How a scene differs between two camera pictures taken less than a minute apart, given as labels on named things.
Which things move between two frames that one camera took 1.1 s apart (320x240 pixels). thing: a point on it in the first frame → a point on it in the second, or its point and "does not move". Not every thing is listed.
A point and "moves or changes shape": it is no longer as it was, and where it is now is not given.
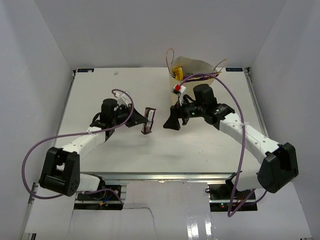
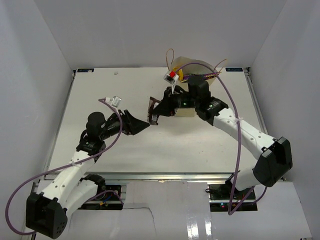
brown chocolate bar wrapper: [149, 113] moves or changes shape
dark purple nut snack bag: [201, 77] does not move
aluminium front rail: [210, 177] does not move
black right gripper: [176, 112] → [167, 106]
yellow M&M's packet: [178, 72] does not move
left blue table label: [85, 70] does not move
